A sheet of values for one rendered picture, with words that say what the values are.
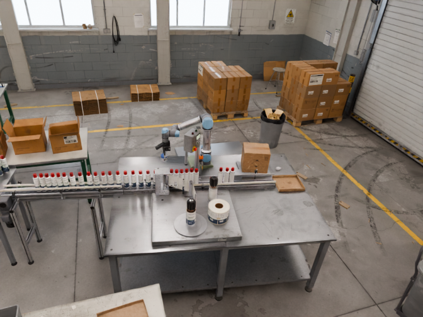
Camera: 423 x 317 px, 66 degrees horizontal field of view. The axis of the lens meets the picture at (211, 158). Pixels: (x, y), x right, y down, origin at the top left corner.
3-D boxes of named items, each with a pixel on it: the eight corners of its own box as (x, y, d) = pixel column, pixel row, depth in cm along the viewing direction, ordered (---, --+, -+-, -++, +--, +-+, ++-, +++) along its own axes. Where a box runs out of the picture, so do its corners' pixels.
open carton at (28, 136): (9, 161, 381) (0, 133, 361) (16, 139, 422) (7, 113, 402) (50, 156, 394) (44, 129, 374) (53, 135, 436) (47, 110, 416)
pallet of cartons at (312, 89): (294, 127, 674) (307, 74, 611) (275, 111, 740) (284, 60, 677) (342, 122, 711) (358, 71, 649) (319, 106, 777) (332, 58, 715)
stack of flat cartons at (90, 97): (75, 116, 655) (72, 101, 637) (73, 105, 696) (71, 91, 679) (108, 112, 677) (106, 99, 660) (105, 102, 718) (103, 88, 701)
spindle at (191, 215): (186, 227, 294) (186, 203, 278) (185, 220, 301) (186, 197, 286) (196, 227, 295) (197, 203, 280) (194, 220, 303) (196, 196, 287)
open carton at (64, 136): (51, 158, 391) (44, 131, 370) (51, 138, 429) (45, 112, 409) (85, 153, 404) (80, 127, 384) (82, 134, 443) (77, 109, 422)
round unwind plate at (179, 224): (174, 238, 284) (174, 237, 283) (172, 214, 309) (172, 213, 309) (209, 236, 289) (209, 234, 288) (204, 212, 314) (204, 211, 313)
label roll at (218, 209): (228, 225, 301) (229, 214, 293) (206, 223, 302) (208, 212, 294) (228, 211, 318) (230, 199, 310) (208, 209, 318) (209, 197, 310)
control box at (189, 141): (183, 150, 330) (184, 134, 319) (191, 143, 343) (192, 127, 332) (192, 153, 326) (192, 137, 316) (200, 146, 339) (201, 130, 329)
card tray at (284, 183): (279, 192, 356) (279, 189, 354) (272, 178, 378) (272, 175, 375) (304, 190, 361) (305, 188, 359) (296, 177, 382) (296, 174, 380)
